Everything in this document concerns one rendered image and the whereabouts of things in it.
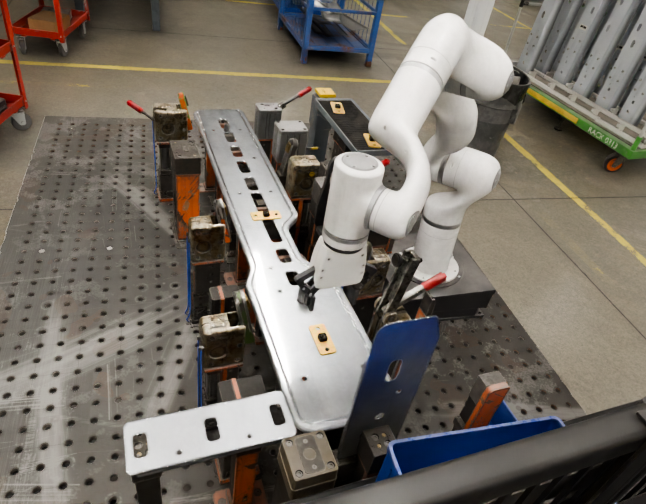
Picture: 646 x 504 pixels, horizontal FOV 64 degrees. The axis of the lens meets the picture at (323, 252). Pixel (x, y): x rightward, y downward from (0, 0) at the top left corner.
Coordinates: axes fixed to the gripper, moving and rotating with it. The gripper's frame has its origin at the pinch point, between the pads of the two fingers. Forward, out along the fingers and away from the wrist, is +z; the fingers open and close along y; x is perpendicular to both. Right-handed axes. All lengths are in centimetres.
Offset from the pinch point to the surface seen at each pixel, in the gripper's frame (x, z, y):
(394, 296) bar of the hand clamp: 1.7, 0.1, -13.7
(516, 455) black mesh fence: 56, -43, 15
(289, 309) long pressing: -10.1, 11.9, 4.5
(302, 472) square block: 30.0, 6.2, 15.1
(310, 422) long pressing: 18.6, 11.9, 9.1
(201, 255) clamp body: -37.9, 16.4, 19.5
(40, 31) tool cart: -446, 88, 89
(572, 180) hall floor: -198, 113, -306
